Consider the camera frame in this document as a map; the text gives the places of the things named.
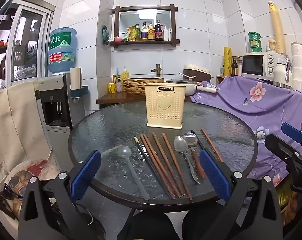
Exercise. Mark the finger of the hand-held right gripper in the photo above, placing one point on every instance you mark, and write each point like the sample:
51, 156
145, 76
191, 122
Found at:
292, 132
280, 143

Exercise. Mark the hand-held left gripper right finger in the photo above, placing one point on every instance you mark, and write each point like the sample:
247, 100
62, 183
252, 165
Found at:
213, 173

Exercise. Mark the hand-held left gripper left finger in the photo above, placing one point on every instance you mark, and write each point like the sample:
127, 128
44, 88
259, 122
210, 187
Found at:
87, 172

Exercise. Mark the brown wooden chopstick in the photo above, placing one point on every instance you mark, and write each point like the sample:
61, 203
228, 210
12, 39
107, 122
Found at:
164, 167
210, 142
158, 167
177, 165
169, 165

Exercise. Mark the black chopstick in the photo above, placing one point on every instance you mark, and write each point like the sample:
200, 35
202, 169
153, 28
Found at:
151, 165
197, 140

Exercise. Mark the clear plastic spoon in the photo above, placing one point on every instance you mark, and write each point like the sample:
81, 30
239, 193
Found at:
124, 152

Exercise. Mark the steel spoon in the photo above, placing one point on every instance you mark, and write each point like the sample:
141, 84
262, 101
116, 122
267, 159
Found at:
181, 143

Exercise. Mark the cream perforated utensil holder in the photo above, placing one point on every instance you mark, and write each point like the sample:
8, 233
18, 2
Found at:
164, 105

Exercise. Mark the purple floral cloth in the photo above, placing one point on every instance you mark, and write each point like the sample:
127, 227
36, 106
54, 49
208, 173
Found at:
253, 110

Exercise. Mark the white thermos jug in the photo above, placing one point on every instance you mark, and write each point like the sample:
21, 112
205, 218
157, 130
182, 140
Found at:
282, 72

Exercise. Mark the printed bag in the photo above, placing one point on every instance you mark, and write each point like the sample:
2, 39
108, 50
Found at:
23, 180

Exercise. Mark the stacks of white cups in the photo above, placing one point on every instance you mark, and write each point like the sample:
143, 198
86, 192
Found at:
299, 65

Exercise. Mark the wooden counter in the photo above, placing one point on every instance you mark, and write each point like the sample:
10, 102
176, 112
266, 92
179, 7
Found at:
111, 98

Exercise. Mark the white microwave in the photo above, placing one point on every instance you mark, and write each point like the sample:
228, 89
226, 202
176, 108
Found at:
253, 63

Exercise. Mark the grey water dispenser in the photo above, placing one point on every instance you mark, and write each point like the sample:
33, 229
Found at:
56, 100

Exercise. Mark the teal cup holder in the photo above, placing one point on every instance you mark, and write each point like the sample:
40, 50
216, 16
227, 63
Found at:
81, 91

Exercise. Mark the brown glass bottle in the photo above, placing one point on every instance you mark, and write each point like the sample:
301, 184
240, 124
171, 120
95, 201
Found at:
234, 68

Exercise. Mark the yellow cup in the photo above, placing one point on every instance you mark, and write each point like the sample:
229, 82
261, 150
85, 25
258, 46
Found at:
112, 88

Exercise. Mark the yellow lidded jar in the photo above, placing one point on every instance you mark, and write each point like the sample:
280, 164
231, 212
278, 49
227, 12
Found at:
272, 46

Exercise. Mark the small wooden box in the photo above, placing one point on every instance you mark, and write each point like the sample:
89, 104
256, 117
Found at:
219, 80

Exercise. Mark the beige cloth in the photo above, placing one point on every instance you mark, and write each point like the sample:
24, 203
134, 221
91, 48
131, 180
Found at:
16, 120

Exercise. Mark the green instant noodle bowl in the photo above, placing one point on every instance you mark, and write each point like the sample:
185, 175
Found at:
255, 49
254, 36
255, 43

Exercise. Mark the small floral bottle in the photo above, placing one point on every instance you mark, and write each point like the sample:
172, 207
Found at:
119, 86

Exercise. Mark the white pan with lid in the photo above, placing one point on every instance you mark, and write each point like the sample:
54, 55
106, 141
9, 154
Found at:
181, 87

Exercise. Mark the white paper cup stack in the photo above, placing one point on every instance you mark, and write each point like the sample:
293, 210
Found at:
76, 77

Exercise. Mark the yellow roll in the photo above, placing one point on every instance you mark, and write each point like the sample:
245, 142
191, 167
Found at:
227, 60

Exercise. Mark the woven pattern basin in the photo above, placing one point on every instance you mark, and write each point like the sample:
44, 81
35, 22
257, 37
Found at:
136, 86

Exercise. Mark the brown and cream rice cooker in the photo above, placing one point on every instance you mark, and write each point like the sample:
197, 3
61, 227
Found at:
198, 72

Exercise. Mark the blue toothbrush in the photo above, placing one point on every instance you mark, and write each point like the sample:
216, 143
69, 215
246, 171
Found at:
117, 73

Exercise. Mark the yellow soap bottle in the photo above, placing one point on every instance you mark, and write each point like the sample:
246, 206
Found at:
124, 75

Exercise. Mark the tall beige paper cup stack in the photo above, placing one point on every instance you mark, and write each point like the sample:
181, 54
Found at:
277, 27

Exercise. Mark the bronze faucet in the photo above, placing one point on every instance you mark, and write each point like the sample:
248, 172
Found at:
158, 70

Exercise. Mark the blue water bottle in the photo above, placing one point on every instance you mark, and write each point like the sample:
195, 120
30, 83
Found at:
62, 50

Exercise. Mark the pink small jar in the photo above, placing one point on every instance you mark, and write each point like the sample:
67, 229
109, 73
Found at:
118, 39

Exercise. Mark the green hanging packet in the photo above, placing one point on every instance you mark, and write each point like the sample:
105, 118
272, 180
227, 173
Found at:
105, 35

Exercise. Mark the sliding window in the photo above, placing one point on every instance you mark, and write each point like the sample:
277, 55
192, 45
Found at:
28, 42

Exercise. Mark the row of condiment bottles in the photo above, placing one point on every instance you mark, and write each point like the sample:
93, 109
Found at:
151, 32

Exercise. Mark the wooden framed wall shelf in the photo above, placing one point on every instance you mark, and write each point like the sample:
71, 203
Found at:
114, 25

